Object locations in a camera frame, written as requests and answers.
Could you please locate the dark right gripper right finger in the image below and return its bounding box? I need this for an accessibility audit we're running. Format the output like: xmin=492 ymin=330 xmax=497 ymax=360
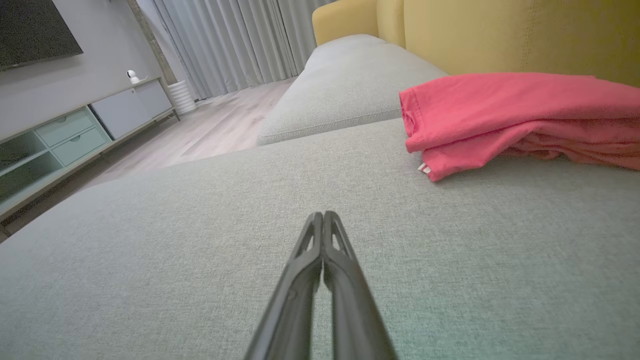
xmin=322 ymin=209 xmax=399 ymax=360

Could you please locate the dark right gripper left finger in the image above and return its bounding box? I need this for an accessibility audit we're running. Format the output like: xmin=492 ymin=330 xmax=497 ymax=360
xmin=243 ymin=211 xmax=325 ymax=360

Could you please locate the red jersey with number 23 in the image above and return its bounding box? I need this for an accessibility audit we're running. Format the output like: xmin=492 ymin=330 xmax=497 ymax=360
xmin=398 ymin=72 xmax=640 ymax=183

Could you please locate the large grey sofa seat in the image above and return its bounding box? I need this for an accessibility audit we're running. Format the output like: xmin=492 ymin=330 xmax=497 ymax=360
xmin=0 ymin=116 xmax=640 ymax=360

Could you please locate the small grey sofa seat cushion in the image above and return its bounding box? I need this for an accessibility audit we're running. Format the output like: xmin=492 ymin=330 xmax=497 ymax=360
xmin=256 ymin=33 xmax=449 ymax=147

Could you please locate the white ribbed cylinder appliance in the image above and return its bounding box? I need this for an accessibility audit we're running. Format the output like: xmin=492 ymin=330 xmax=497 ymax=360
xmin=167 ymin=79 xmax=199 ymax=116

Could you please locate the white cabinet door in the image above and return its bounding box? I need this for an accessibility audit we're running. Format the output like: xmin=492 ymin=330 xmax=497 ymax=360
xmin=90 ymin=79 xmax=174 ymax=141

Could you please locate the pale green cabinet drawer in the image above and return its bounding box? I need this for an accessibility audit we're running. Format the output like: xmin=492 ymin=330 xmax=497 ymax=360
xmin=51 ymin=127 xmax=112 ymax=167
xmin=34 ymin=108 xmax=96 ymax=148

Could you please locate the grey pleated curtain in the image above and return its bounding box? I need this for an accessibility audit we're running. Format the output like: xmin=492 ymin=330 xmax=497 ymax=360
xmin=135 ymin=0 xmax=342 ymax=101

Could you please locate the pale green TV cabinet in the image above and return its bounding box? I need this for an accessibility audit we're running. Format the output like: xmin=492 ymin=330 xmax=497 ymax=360
xmin=0 ymin=76 xmax=181 ymax=237

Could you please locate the yellow sofa backrest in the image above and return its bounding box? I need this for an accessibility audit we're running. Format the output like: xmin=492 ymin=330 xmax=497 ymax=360
xmin=311 ymin=0 xmax=640 ymax=89

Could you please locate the black television screen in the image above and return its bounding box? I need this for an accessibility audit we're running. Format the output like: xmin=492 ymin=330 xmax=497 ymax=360
xmin=0 ymin=0 xmax=85 ymax=72

